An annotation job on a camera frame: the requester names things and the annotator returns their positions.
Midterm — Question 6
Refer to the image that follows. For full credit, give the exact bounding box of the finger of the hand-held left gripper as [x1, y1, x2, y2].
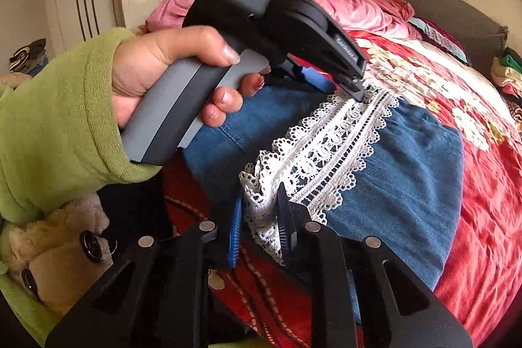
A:
[336, 73, 366, 103]
[281, 56, 306, 83]

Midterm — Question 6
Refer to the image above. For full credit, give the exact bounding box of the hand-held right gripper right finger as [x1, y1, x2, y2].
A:
[276, 182, 474, 348]

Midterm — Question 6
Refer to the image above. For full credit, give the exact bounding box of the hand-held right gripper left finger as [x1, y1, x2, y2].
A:
[45, 193, 245, 348]

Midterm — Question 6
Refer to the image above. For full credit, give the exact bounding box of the blue denim pants lace trim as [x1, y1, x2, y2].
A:
[181, 81, 466, 292]

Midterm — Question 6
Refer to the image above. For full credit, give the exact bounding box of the person's left hand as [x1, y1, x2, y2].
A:
[110, 25, 273, 129]

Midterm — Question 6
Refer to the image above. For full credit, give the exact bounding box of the pink fleece blanket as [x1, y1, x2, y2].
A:
[145, 0, 422, 41]

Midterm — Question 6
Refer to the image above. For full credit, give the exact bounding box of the dark patterned pillow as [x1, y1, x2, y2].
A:
[408, 17, 469, 65]

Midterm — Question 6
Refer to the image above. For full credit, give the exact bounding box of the dark grey headboard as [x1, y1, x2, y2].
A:
[326, 0, 508, 67]

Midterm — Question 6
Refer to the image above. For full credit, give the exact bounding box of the pile of folded clothes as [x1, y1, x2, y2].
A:
[489, 46, 522, 98]

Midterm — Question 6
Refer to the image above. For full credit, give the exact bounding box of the red floral bedsheet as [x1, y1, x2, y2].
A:
[161, 24, 522, 348]

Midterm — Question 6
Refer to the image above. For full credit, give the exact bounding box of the stack of dark clothes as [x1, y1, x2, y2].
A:
[9, 38, 47, 73]

